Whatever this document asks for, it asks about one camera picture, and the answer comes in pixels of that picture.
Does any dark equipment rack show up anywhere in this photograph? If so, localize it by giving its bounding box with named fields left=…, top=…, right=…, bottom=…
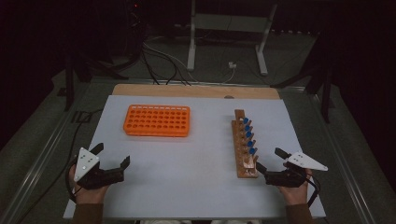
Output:
left=123, top=0, right=148, bottom=62

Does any black floor cable bundle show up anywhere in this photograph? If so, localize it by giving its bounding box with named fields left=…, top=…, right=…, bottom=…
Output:
left=140, top=46, right=191, bottom=87

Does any white metal stand frame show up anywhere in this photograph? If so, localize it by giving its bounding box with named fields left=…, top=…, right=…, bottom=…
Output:
left=186, top=0, right=278, bottom=77

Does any left hand-held gripper black cable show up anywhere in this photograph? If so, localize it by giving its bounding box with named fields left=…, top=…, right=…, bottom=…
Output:
left=64, top=157, right=82, bottom=203

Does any orange plastic tube rack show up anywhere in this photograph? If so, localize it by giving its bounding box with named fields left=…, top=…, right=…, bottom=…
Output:
left=122, top=104, right=191, bottom=138

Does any white floor cable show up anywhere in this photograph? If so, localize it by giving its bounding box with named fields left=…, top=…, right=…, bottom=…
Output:
left=142, top=41, right=236, bottom=85

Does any hand-held gripper black cable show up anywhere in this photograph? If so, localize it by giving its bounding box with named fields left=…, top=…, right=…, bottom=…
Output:
left=64, top=157, right=82, bottom=203
left=298, top=169, right=320, bottom=209

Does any wooden tube rack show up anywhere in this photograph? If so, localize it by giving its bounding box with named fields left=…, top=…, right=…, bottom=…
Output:
left=231, top=108, right=260, bottom=179

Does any black tripod stand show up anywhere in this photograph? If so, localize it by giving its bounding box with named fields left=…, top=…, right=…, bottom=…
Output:
left=270, top=31, right=336, bottom=124

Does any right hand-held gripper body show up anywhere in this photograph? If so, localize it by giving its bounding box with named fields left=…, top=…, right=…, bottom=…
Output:
left=264, top=151, right=329, bottom=189

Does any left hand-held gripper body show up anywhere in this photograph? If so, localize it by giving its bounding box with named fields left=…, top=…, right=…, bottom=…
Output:
left=74, top=147, right=126, bottom=190

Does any right hand-held gripper black cable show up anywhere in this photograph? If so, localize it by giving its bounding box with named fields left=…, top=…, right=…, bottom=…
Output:
left=298, top=169, right=320, bottom=209

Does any person's left hand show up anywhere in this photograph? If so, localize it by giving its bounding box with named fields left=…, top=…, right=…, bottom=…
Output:
left=68, top=164, right=110, bottom=205

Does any person's right hand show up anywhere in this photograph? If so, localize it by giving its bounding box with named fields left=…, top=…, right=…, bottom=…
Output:
left=278, top=169, right=314, bottom=206

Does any metal floor rail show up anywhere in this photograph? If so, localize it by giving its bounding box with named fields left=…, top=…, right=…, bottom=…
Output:
left=306, top=91, right=379, bottom=224
left=0, top=78, right=94, bottom=224

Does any long black floor cable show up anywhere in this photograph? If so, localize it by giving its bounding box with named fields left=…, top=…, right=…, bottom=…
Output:
left=15, top=107, right=105, bottom=224

